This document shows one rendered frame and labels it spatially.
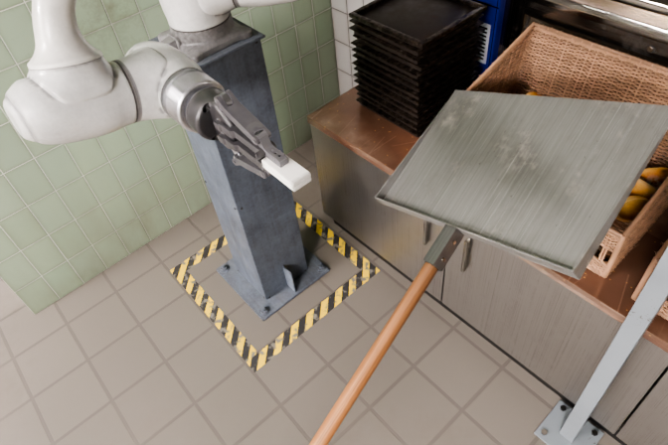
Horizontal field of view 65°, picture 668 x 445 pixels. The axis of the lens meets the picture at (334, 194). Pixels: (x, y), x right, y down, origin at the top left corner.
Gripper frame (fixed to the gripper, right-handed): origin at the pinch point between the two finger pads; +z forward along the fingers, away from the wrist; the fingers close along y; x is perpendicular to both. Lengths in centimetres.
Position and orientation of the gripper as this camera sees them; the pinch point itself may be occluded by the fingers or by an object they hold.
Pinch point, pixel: (285, 170)
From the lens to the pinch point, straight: 70.5
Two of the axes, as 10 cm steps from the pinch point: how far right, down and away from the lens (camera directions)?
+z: 6.6, 4.9, -5.6
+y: 0.9, 7.0, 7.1
